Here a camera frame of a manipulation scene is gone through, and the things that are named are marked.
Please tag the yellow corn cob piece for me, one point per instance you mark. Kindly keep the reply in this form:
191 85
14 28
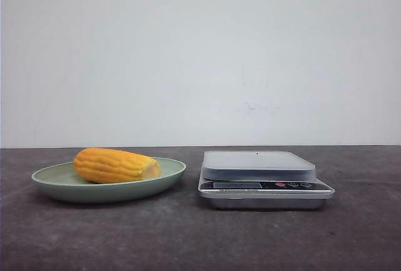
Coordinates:
100 165

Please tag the green oval plate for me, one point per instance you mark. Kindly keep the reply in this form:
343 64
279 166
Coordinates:
61 182

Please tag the silver digital kitchen scale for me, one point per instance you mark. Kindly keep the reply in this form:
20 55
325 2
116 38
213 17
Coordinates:
264 180

